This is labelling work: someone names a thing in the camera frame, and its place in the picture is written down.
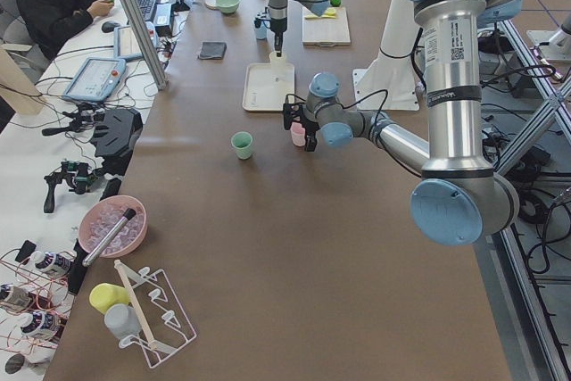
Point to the cream serving tray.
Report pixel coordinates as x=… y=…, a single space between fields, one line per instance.
x=264 y=91

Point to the blue plastic cup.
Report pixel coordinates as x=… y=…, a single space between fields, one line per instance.
x=260 y=32

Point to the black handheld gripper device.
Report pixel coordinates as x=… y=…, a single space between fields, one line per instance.
x=84 y=118

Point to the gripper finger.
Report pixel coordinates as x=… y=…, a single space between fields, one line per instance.
x=278 y=44
x=310 y=142

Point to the teach pendant tablet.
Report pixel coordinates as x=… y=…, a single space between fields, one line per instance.
x=95 y=81
x=125 y=45

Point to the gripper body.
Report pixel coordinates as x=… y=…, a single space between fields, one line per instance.
x=277 y=28
x=309 y=128

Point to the white wire cup rack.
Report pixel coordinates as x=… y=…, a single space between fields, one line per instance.
x=165 y=328

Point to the cream plastic cup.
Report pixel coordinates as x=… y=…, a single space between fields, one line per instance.
x=277 y=59

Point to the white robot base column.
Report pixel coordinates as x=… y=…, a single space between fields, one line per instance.
x=389 y=81

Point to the dark grey cloth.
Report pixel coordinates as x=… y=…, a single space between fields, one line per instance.
x=212 y=50

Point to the clear ice cubes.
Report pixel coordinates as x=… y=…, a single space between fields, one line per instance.
x=102 y=222

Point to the grey plastic cup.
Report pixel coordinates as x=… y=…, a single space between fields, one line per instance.
x=122 y=321

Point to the wooden cutting board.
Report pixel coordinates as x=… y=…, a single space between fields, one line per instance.
x=326 y=33

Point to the aluminium frame post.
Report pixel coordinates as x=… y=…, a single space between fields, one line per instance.
x=147 y=49

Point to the green bowl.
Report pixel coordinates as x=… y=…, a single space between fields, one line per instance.
x=227 y=6

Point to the yellow-green plastic cup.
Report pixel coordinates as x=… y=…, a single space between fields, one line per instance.
x=104 y=295

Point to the pink bowl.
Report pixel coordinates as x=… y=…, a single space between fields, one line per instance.
x=117 y=199

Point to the green plastic cup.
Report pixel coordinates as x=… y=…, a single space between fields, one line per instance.
x=241 y=143

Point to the yellow plastic knife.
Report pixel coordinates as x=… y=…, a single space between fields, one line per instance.
x=322 y=17

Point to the pink plastic cup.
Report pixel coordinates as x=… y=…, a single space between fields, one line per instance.
x=297 y=132

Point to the black computer mouse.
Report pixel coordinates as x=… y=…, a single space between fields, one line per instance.
x=109 y=26

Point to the white labelled bottle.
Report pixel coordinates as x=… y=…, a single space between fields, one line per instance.
x=39 y=325
x=15 y=297
x=51 y=264

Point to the metal muddler black tip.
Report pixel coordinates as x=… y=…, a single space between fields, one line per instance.
x=126 y=217

